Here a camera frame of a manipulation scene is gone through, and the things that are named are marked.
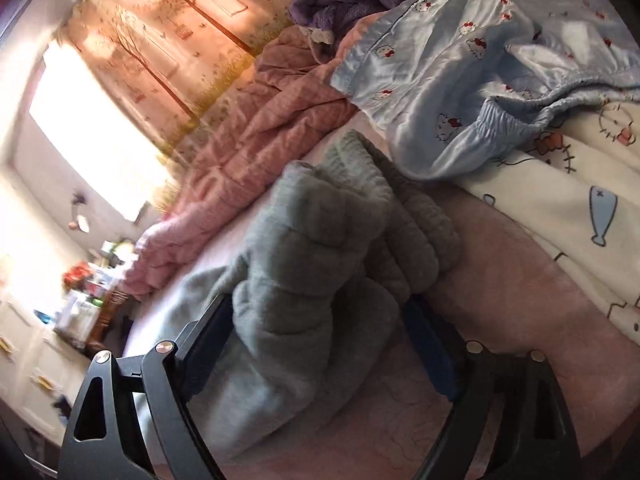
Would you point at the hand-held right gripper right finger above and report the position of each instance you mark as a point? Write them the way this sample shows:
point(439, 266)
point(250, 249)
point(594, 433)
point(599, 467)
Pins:
point(430, 350)

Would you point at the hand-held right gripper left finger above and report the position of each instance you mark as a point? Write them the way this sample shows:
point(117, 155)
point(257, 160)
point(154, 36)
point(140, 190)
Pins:
point(210, 340)

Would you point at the grey sweat pants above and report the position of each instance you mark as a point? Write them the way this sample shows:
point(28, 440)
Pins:
point(300, 270)

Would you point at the pink floral bed sheet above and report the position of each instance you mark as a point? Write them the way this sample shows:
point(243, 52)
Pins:
point(500, 280)

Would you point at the carved wooden desk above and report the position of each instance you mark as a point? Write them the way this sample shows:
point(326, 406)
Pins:
point(107, 320)

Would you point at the stack of papers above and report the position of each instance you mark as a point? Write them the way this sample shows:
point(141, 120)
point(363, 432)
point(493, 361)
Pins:
point(80, 315)

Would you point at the red box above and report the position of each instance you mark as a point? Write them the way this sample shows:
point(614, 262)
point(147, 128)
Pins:
point(75, 276)

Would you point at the white wardrobe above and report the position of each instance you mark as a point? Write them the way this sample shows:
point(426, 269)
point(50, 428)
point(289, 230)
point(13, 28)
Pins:
point(25, 360)

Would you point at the cream cartoon print cloth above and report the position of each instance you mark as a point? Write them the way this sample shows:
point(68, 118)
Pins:
point(565, 200)

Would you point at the pink quilt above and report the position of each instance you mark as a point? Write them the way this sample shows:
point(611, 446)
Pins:
point(260, 125)

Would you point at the bright window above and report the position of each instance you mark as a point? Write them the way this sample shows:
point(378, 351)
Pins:
point(90, 125)

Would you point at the blue satin printed pajama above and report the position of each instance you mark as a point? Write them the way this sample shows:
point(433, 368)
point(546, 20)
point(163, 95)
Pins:
point(430, 75)

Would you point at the tree print curtain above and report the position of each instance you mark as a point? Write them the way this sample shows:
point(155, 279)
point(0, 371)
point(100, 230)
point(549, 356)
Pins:
point(165, 25)

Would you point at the pink wall lamp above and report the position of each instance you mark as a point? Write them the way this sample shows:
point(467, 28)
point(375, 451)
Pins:
point(82, 222)

